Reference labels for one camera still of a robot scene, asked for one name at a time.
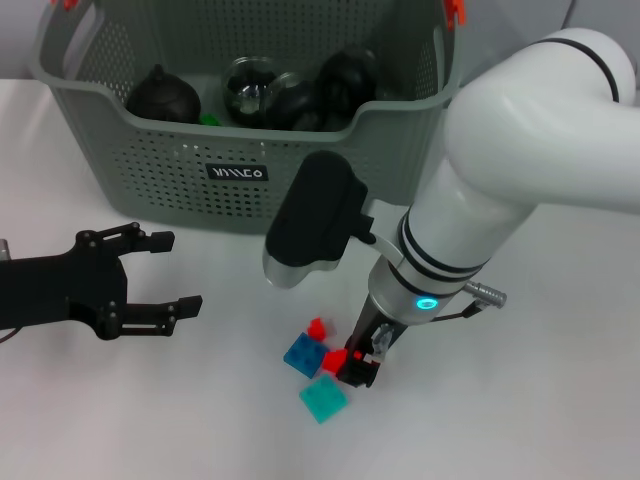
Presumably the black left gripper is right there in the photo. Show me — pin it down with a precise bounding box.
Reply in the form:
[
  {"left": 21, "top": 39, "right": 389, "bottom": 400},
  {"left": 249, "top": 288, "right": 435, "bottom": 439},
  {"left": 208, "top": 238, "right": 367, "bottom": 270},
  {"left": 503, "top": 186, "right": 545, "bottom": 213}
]
[{"left": 0, "top": 222, "right": 204, "bottom": 342}]

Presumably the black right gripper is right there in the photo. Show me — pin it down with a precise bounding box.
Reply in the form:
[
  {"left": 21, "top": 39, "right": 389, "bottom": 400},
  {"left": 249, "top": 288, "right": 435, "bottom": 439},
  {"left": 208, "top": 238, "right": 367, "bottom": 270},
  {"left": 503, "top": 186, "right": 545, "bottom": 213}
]
[{"left": 335, "top": 293, "right": 409, "bottom": 390}]

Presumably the red sloped toy brick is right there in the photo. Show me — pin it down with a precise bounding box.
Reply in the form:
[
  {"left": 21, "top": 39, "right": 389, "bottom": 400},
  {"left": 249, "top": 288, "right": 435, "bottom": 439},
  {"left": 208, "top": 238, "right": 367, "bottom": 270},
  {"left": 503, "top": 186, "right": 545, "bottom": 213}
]
[{"left": 321, "top": 348, "right": 364, "bottom": 375}]

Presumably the cyan toy brick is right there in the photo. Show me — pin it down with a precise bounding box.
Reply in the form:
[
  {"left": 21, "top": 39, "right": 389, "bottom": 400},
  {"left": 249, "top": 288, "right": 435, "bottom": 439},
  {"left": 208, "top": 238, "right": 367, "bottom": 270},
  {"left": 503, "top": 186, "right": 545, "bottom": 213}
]
[{"left": 299, "top": 376, "right": 350, "bottom": 425}]

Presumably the blue toy brick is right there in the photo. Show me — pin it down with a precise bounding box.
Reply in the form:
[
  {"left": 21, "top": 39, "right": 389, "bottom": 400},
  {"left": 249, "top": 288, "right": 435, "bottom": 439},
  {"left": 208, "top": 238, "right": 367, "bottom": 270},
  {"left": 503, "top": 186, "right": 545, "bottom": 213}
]
[{"left": 283, "top": 332, "right": 331, "bottom": 377}]

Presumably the grey-green perforated storage bin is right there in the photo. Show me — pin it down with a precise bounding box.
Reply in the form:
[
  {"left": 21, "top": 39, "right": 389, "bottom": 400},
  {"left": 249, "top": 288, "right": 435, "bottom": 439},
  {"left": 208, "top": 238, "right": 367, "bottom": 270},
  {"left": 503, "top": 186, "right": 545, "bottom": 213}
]
[{"left": 27, "top": 0, "right": 466, "bottom": 239}]

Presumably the orange bin rim piece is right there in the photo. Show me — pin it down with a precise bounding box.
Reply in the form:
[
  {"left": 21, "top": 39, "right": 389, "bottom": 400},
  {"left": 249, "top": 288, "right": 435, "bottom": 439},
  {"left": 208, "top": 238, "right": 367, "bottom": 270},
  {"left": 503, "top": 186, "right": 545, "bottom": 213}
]
[{"left": 443, "top": 0, "right": 469, "bottom": 29}]

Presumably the black round teapot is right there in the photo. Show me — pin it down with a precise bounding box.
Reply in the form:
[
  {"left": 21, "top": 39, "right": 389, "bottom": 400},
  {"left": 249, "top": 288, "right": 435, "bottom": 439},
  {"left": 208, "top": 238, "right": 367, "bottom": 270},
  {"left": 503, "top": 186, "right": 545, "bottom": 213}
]
[{"left": 124, "top": 63, "right": 203, "bottom": 124}]

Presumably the right wrist cable with plug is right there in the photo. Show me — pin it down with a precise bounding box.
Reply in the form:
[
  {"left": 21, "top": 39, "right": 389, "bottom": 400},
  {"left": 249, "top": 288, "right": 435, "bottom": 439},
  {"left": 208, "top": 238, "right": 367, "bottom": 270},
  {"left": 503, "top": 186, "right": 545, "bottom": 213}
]
[{"left": 372, "top": 280, "right": 508, "bottom": 360}]

